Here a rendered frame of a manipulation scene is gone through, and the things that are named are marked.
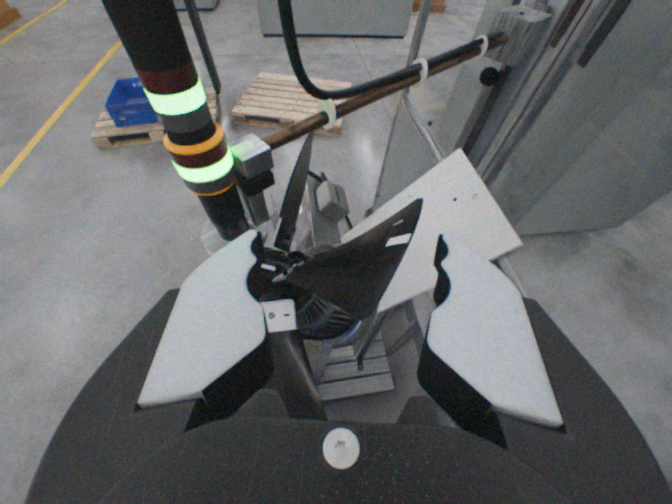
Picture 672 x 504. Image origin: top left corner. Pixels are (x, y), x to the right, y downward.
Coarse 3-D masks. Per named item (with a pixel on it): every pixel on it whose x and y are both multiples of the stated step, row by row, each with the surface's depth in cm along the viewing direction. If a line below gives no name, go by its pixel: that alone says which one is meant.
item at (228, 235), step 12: (228, 192) 23; (204, 204) 23; (216, 204) 23; (228, 204) 24; (240, 204) 25; (216, 216) 24; (228, 216) 25; (240, 216) 26; (216, 228) 27; (228, 228) 26; (240, 228) 27; (228, 240) 28
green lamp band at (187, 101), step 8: (192, 88) 16; (200, 88) 17; (152, 96) 15; (160, 96) 15; (168, 96) 15; (176, 96) 15; (184, 96) 16; (192, 96) 16; (200, 96) 17; (152, 104) 16; (160, 104) 16; (168, 104) 16; (176, 104) 16; (184, 104) 16; (192, 104) 16; (200, 104) 17; (160, 112) 16; (168, 112) 16; (176, 112) 16; (184, 112) 16
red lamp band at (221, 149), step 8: (224, 136) 20; (224, 144) 20; (168, 152) 19; (208, 152) 19; (216, 152) 19; (224, 152) 20; (176, 160) 19; (184, 160) 19; (192, 160) 19; (200, 160) 19; (208, 160) 19; (216, 160) 20
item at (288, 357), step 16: (272, 336) 50; (288, 336) 50; (272, 352) 48; (288, 352) 48; (304, 352) 49; (288, 368) 47; (304, 368) 47; (272, 384) 46; (288, 384) 46; (304, 384) 46; (288, 400) 45; (304, 400) 45; (320, 400) 44; (304, 416) 43; (320, 416) 43
